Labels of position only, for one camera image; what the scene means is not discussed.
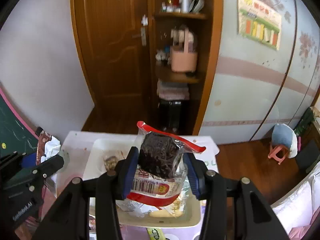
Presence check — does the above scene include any green snack packet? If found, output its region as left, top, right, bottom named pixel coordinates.
left=146, top=227, right=167, bottom=240

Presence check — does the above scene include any pink blanket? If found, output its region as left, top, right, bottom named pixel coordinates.
left=289, top=225, right=320, bottom=240

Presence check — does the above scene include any white pillow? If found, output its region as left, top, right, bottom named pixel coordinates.
left=271, top=180, right=314, bottom=233
left=307, top=162, right=320, bottom=215

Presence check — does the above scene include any floral sliding wardrobe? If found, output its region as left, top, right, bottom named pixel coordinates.
left=199, top=0, right=320, bottom=143

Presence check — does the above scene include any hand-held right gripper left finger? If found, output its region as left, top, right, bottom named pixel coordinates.
left=31, top=146, right=140, bottom=240

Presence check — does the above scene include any brown wooden door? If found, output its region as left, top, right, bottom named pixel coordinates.
left=70, top=0, right=154, bottom=133

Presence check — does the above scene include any metal door handle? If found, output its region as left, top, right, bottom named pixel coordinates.
left=132, top=27, right=147, bottom=47

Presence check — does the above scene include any wall poster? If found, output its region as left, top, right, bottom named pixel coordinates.
left=236, top=0, right=282, bottom=51

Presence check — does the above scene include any large yellow noodle packet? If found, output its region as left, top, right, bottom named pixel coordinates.
left=147, top=192, right=193, bottom=218

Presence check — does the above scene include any white plastic bin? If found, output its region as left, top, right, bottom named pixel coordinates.
left=82, top=137, right=203, bottom=228

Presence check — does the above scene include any blue and white cushion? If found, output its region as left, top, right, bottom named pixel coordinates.
left=271, top=124, right=298, bottom=158

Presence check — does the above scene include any stack of folded towels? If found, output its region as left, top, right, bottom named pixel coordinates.
left=157, top=80, right=190, bottom=100

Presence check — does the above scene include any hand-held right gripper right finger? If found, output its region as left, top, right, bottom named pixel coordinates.
left=184, top=152, right=290, bottom=240

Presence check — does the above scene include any brown wooden shelf unit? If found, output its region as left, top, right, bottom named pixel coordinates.
left=147, top=0, right=224, bottom=135

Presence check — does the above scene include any green chalkboard with pink frame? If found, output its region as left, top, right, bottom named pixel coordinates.
left=0, top=85, right=42, bottom=160

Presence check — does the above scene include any brown and white snack packet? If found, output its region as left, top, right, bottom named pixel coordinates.
left=36, top=129, right=62, bottom=164

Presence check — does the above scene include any pink plastic stool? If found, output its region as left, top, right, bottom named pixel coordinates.
left=268, top=144, right=288, bottom=165

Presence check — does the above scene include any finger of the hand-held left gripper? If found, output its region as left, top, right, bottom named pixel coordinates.
left=0, top=151, right=38, bottom=178
left=24, top=154, right=65, bottom=181

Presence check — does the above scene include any black container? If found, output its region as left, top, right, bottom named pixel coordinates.
left=159, top=99, right=188, bottom=133

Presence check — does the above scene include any dark brown snack packet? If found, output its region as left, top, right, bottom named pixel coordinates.
left=125, top=121, right=207, bottom=207

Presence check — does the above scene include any pink basket with handle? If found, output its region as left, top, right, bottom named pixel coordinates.
left=170, top=27, right=198, bottom=73

